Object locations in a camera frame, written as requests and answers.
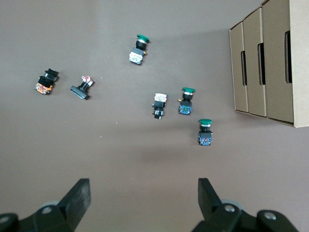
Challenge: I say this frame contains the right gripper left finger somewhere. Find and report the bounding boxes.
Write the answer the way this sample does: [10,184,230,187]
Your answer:
[0,178,92,232]

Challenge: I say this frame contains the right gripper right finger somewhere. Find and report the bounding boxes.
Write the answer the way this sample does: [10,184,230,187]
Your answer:
[192,178,302,232]

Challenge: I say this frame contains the green mushroom push button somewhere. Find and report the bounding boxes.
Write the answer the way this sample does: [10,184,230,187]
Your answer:
[178,87,197,116]
[197,118,213,147]
[128,34,151,65]

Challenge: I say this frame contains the brown paper table cover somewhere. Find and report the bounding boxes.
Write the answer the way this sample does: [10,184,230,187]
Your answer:
[0,0,309,232]

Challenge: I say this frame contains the brown cardboard box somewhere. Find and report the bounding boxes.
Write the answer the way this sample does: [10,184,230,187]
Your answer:
[242,7,268,118]
[262,0,309,128]
[228,21,249,113]

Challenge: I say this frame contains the black square head switch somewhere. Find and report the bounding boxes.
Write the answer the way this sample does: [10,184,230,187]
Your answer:
[70,75,95,101]

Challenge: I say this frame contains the black selector switch pale block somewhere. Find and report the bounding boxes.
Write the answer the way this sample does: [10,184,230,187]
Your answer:
[151,92,168,120]

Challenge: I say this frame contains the black selector switch orange block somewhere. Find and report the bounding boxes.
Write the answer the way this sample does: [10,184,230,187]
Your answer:
[34,68,60,96]

